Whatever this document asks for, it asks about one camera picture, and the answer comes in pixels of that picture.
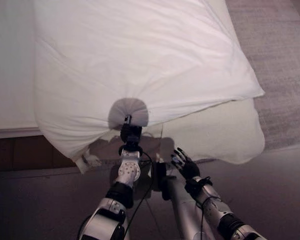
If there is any cream pillow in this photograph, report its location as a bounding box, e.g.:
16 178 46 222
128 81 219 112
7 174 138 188
161 97 266 165

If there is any brown wooden bed frame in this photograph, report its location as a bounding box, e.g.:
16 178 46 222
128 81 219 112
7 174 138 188
0 134 91 174

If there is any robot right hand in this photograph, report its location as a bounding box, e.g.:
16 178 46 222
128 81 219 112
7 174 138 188
170 147 201 180

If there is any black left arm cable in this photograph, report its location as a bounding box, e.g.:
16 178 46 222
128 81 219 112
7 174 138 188
123 149 154 240

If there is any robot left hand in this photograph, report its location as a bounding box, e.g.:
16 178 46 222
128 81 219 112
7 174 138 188
119 114 143 150

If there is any bed mattress with white sheet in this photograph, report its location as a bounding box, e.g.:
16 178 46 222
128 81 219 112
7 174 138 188
0 0 43 140

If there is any grey textured rug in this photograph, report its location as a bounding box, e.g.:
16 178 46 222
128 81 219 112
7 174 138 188
224 0 300 165

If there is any silver robot leg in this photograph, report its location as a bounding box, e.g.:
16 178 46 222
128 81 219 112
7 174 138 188
151 159 207 240

